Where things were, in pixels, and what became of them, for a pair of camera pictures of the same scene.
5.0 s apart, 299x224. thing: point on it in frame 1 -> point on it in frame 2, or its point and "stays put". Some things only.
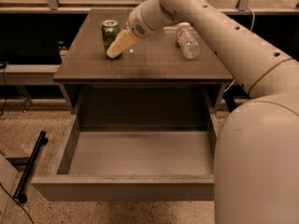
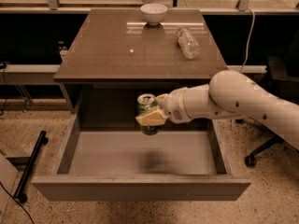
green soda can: [110, 30] -> [147, 102]
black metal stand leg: [18, 195] stays put
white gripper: [137, 22] -> [174, 105]
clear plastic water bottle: [188, 42] stays put
